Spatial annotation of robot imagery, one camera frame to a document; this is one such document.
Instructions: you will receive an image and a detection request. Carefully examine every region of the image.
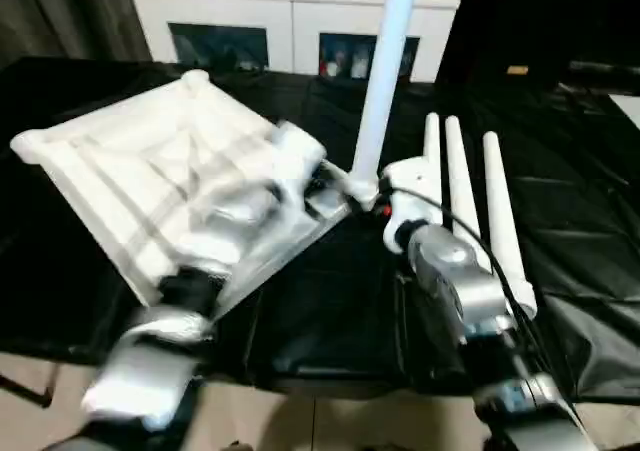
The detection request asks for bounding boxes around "white plastic table leg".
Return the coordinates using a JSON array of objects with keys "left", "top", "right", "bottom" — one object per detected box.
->
[
  {"left": 423, "top": 112, "right": 445, "bottom": 207},
  {"left": 349, "top": 0, "right": 422, "bottom": 208},
  {"left": 444, "top": 115, "right": 485, "bottom": 245},
  {"left": 482, "top": 130, "right": 540, "bottom": 318}
]

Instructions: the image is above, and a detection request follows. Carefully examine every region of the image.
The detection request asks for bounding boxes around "white plastic table top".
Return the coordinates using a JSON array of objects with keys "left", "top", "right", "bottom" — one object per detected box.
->
[{"left": 9, "top": 69, "right": 382, "bottom": 323}]

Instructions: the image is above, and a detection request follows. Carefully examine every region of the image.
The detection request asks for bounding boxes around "black mat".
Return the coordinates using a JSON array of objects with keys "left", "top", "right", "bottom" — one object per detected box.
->
[{"left": 0, "top": 55, "right": 640, "bottom": 403}]

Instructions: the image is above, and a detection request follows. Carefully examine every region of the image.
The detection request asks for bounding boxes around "white cabinet with glass doors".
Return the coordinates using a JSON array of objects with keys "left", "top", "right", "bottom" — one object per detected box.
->
[{"left": 127, "top": 0, "right": 461, "bottom": 85}]

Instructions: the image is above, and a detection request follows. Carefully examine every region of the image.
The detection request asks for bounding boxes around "black cabinet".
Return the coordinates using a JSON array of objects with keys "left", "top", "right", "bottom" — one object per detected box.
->
[{"left": 434, "top": 0, "right": 640, "bottom": 93}]

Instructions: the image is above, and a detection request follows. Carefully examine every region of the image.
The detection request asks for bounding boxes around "white flat board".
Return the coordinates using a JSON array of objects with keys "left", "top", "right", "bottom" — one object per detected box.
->
[{"left": 609, "top": 93, "right": 640, "bottom": 133}]

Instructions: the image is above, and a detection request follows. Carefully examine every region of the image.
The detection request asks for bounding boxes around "grey curtain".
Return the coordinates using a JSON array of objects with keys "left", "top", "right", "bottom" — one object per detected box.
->
[{"left": 0, "top": 0, "right": 152, "bottom": 70}]

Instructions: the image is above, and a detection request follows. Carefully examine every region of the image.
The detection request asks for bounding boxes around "black stand leg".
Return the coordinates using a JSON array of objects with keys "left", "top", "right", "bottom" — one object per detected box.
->
[{"left": 0, "top": 370, "right": 54, "bottom": 408}]

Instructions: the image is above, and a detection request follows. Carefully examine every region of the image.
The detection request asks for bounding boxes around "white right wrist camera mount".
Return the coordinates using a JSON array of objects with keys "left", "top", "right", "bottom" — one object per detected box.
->
[{"left": 379, "top": 155, "right": 445, "bottom": 256}]

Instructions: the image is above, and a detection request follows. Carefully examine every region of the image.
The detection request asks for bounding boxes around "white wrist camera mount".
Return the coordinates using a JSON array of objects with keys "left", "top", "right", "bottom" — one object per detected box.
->
[
  {"left": 272, "top": 123, "right": 330, "bottom": 213},
  {"left": 379, "top": 155, "right": 445, "bottom": 256}
]

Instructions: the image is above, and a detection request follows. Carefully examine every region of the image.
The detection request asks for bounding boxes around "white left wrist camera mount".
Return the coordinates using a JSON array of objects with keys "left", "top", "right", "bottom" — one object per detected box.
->
[{"left": 272, "top": 123, "right": 330, "bottom": 213}]

